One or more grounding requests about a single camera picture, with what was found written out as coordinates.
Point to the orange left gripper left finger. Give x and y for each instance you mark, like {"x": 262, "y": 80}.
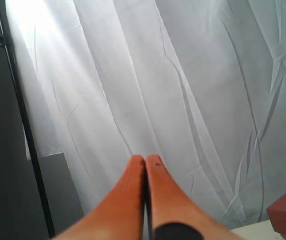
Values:
{"x": 120, "y": 214}

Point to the black light stand pole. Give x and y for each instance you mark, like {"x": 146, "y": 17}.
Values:
{"x": 7, "y": 44}

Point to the white backdrop curtain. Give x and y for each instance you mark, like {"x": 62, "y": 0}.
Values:
{"x": 201, "y": 83}

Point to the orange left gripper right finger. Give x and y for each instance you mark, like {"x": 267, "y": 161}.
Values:
{"x": 172, "y": 215}

